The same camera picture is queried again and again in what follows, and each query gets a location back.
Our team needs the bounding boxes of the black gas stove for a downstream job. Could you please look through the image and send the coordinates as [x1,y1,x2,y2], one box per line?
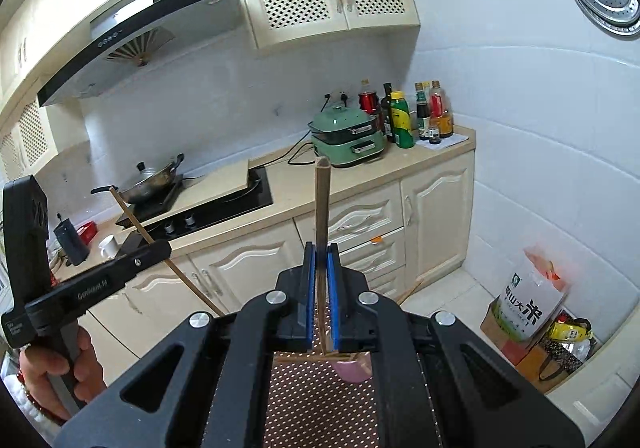
[139,166,272,240]

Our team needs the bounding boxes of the green bottle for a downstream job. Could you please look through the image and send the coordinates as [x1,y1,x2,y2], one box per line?
[390,90,414,149]

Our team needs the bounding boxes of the pink cylindrical cup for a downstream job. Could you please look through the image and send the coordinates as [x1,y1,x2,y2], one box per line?
[330,353,372,384]

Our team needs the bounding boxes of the range hood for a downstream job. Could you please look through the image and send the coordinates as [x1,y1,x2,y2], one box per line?
[37,0,240,106]

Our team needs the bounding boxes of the cream lower kitchen cabinets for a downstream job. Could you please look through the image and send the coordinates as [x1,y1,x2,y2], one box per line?
[81,143,475,369]

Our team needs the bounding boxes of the beige cutting board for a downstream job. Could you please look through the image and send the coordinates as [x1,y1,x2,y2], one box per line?
[167,160,248,215]

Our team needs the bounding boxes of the person's left hand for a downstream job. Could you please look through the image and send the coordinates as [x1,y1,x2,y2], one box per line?
[20,327,106,420]

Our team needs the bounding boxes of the dark soy sauce bottle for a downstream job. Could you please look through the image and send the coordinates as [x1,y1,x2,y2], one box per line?
[381,82,396,143]

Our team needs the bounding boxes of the chopstick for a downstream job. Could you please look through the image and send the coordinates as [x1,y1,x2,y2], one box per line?
[108,185,227,318]
[314,156,331,355]

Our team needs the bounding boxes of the brown polka dot tablecloth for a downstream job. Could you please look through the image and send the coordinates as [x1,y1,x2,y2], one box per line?
[262,353,378,447]

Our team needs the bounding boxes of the wok with lid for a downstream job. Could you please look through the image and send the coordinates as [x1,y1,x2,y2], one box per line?
[90,153,184,204]

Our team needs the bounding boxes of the white rice bag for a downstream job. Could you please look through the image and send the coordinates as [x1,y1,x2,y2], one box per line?
[491,249,570,342]

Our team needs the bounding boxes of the red label sauce bottle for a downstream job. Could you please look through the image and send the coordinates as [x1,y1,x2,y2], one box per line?
[358,79,381,127]

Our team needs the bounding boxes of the black kettle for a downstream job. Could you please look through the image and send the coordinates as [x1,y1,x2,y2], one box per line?
[54,214,89,266]

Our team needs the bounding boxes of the red container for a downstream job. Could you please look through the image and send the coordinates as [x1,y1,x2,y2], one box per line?
[77,220,98,245]

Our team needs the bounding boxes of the orange sauce bottle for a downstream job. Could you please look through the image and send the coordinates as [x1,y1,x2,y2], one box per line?
[430,79,454,139]

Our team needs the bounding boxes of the white mug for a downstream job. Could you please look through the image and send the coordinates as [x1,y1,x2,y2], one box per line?
[99,234,119,260]

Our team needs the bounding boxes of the cardboard box with groceries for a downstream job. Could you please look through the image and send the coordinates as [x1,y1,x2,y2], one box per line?
[480,301,598,394]

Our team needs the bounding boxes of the green electric cooker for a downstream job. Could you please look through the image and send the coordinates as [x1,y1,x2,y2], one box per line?
[308,105,386,168]

